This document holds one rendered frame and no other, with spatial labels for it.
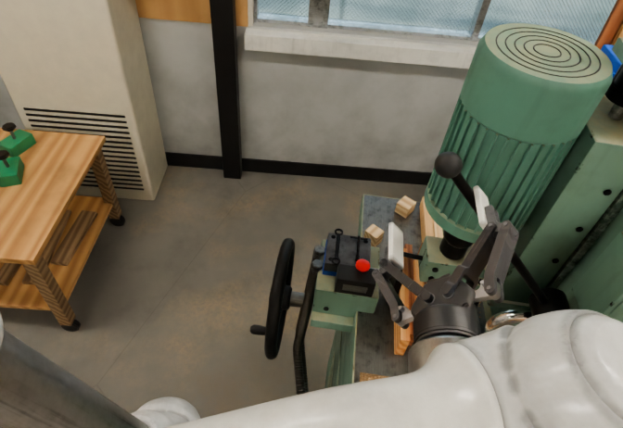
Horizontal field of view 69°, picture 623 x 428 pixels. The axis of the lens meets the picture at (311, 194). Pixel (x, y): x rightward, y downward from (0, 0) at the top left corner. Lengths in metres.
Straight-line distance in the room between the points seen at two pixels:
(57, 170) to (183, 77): 0.74
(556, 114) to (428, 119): 1.80
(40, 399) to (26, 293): 1.43
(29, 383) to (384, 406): 0.47
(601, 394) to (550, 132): 0.43
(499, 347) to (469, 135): 0.43
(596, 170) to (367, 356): 0.54
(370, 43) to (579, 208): 1.48
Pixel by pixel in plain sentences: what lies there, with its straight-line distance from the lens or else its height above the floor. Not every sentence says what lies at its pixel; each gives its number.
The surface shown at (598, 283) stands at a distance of 0.84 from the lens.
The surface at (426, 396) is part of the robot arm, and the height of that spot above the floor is 1.49.
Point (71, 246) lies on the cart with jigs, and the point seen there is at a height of 0.20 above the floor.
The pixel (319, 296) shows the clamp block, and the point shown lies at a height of 0.93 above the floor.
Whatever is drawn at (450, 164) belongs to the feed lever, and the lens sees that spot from 0.59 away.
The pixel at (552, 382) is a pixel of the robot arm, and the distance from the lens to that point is 0.31.
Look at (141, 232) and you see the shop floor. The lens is 2.40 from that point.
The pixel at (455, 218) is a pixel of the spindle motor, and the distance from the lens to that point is 0.79.
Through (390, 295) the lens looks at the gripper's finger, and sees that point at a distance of 0.63.
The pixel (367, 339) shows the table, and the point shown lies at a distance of 1.00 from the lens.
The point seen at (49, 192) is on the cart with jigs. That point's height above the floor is 0.53.
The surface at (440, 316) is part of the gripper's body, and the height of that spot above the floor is 1.34.
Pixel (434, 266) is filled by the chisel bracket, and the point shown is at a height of 1.06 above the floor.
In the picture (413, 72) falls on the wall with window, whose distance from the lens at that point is 2.27.
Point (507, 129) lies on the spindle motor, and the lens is 0.67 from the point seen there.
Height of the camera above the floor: 1.77
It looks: 45 degrees down
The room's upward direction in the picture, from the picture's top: 6 degrees clockwise
